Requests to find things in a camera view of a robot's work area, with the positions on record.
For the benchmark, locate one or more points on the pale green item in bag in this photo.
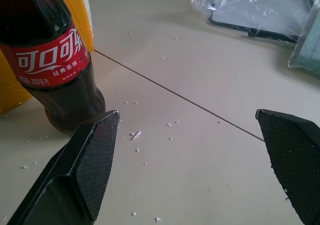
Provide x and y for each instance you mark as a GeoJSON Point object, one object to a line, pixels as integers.
{"type": "Point", "coordinates": [307, 45]}

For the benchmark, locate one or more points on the yellow container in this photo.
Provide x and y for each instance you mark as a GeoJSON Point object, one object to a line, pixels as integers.
{"type": "Point", "coordinates": [80, 17]}

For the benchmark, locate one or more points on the black frame in clear bag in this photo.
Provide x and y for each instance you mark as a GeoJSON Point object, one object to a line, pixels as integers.
{"type": "Point", "coordinates": [252, 10]}

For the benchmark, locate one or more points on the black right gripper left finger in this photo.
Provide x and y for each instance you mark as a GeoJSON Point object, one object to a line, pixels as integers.
{"type": "Point", "coordinates": [82, 170]}

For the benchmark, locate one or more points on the cola bottle with red label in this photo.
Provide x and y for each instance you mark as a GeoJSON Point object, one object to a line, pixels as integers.
{"type": "Point", "coordinates": [47, 60]}

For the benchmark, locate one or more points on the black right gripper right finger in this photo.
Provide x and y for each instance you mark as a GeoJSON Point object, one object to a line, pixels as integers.
{"type": "Point", "coordinates": [292, 157]}

